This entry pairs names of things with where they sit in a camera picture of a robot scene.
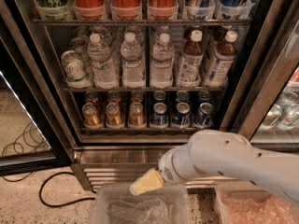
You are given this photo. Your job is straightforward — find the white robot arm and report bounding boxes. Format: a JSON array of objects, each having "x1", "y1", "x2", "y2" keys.
[{"x1": 130, "y1": 130, "x2": 299, "y2": 204}]

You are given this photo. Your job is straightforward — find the gold can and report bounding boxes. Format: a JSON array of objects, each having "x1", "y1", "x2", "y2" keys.
[
  {"x1": 130, "y1": 91, "x2": 144, "y2": 104},
  {"x1": 128, "y1": 103, "x2": 146, "y2": 129},
  {"x1": 106, "y1": 103, "x2": 123, "y2": 129},
  {"x1": 82, "y1": 103, "x2": 102, "y2": 129},
  {"x1": 84, "y1": 91, "x2": 99, "y2": 105},
  {"x1": 107, "y1": 91, "x2": 121, "y2": 104}
]

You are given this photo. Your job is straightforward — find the green white soda can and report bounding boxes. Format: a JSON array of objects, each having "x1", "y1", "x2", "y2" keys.
[{"x1": 61, "y1": 50, "x2": 87, "y2": 82}]

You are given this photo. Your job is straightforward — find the red coca-cola can middle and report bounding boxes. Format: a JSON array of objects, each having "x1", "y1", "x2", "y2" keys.
[{"x1": 112, "y1": 0, "x2": 141, "y2": 20}]

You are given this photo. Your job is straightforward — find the clear bubble wrap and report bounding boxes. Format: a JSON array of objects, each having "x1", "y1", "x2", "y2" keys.
[{"x1": 107, "y1": 198, "x2": 175, "y2": 224}]

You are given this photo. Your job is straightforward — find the black power cable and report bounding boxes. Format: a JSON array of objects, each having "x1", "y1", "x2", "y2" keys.
[{"x1": 38, "y1": 171, "x2": 96, "y2": 208}]

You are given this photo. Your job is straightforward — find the clear plastic bin right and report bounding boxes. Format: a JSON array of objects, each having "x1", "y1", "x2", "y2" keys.
[{"x1": 214, "y1": 182, "x2": 299, "y2": 224}]

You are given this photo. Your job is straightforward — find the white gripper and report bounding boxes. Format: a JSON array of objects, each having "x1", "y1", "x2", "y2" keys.
[{"x1": 129, "y1": 146, "x2": 188, "y2": 196}]

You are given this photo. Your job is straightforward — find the tea bottle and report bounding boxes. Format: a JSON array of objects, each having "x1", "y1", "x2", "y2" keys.
[
  {"x1": 204, "y1": 31, "x2": 237, "y2": 88},
  {"x1": 177, "y1": 30, "x2": 203, "y2": 87}
]

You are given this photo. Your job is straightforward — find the open glass fridge door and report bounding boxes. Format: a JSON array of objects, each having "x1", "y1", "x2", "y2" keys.
[{"x1": 0, "y1": 18, "x2": 71, "y2": 176}]

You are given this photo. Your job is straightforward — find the gold can back left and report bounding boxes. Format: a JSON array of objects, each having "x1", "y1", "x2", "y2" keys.
[{"x1": 84, "y1": 91, "x2": 99, "y2": 105}]

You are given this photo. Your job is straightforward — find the gold can front middle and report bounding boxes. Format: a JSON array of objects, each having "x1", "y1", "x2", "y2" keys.
[{"x1": 106, "y1": 103, "x2": 123, "y2": 129}]

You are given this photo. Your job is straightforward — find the blue pepsi can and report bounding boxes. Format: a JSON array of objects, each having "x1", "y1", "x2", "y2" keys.
[
  {"x1": 197, "y1": 91, "x2": 211, "y2": 104},
  {"x1": 150, "y1": 103, "x2": 168, "y2": 128},
  {"x1": 153, "y1": 91, "x2": 166, "y2": 104},
  {"x1": 176, "y1": 91, "x2": 190, "y2": 103},
  {"x1": 172, "y1": 102, "x2": 191, "y2": 128},
  {"x1": 193, "y1": 103, "x2": 214, "y2": 128}
]

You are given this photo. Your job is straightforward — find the water bottle front middle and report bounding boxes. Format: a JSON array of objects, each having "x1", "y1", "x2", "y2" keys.
[{"x1": 121, "y1": 32, "x2": 145, "y2": 89}]

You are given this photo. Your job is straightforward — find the gold can front left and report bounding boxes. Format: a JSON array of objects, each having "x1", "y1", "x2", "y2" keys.
[{"x1": 82, "y1": 103, "x2": 102, "y2": 129}]

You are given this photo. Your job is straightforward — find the clear plastic bin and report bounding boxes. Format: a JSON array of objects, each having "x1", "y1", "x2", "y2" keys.
[
  {"x1": 91, "y1": 184, "x2": 191, "y2": 224},
  {"x1": 214, "y1": 182, "x2": 299, "y2": 224}
]

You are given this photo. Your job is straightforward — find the tea bottle front left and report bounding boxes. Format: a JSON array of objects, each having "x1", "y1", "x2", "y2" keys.
[{"x1": 177, "y1": 30, "x2": 203, "y2": 87}]

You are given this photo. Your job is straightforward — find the gold can back right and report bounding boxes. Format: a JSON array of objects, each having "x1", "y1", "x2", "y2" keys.
[{"x1": 130, "y1": 91, "x2": 144, "y2": 104}]

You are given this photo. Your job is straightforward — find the gold can front right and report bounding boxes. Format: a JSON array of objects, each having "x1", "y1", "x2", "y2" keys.
[{"x1": 128, "y1": 103, "x2": 146, "y2": 129}]

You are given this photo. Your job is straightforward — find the water bottle front left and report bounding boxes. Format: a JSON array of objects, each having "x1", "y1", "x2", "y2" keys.
[{"x1": 88, "y1": 34, "x2": 119, "y2": 89}]

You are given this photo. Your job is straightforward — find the gold can back middle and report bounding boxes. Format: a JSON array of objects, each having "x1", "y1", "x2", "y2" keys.
[{"x1": 107, "y1": 91, "x2": 121, "y2": 104}]

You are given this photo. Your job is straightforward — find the water bottle front right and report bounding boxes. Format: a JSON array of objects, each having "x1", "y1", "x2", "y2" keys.
[{"x1": 149, "y1": 34, "x2": 175, "y2": 89}]

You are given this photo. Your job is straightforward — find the stainless steel fridge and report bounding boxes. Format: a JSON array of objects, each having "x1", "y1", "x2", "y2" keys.
[{"x1": 0, "y1": 0, "x2": 298, "y2": 190}]

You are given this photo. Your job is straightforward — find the water bottle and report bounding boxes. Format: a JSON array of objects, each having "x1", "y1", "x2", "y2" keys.
[
  {"x1": 149, "y1": 34, "x2": 175, "y2": 89},
  {"x1": 88, "y1": 34, "x2": 119, "y2": 89},
  {"x1": 121, "y1": 32, "x2": 145, "y2": 89}
]

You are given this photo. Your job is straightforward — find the clear plastic bin left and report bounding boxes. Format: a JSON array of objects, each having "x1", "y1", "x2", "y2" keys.
[{"x1": 91, "y1": 184, "x2": 191, "y2": 224}]

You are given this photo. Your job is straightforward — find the tea bottle front right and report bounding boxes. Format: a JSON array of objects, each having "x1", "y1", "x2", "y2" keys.
[{"x1": 204, "y1": 31, "x2": 237, "y2": 88}]

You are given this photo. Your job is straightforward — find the red coca-cola can right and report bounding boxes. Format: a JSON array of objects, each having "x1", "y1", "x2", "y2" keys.
[{"x1": 149, "y1": 0, "x2": 176, "y2": 20}]

